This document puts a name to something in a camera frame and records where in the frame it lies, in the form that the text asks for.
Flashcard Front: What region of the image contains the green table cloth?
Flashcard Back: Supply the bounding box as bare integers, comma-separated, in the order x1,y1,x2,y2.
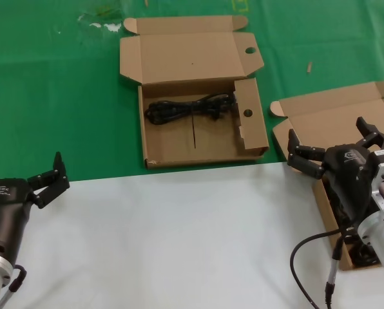
0,0,384,182

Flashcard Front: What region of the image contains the open cardboard parts box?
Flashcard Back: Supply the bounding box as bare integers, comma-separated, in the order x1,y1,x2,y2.
270,80,384,272

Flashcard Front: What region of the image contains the white table cloth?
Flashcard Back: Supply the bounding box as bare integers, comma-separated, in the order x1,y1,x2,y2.
0,160,384,309

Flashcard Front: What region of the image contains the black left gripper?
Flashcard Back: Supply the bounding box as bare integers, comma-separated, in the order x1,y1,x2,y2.
0,151,71,263

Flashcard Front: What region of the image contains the black coiled cable bundle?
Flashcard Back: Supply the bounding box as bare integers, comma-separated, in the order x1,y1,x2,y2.
325,183,383,268

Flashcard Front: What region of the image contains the black power cable bundle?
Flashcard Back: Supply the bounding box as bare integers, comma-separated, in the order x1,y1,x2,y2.
144,92,238,149

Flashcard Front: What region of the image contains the cable with silver plug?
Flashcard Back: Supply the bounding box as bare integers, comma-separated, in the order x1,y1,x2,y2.
324,236,346,309

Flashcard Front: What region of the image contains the long black arm cable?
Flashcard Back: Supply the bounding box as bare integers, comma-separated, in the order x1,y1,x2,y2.
290,225,351,309

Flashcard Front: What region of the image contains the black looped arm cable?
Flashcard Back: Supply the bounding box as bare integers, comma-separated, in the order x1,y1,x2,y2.
5,263,28,294

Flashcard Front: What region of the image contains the grey arm hose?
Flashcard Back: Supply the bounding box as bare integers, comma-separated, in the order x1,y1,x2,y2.
0,288,12,309

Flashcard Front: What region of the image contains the open cardboard box with holes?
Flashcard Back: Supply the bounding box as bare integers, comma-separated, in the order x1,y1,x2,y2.
119,14,271,171

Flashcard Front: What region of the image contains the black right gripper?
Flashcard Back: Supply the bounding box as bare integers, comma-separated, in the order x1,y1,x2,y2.
286,116,384,223

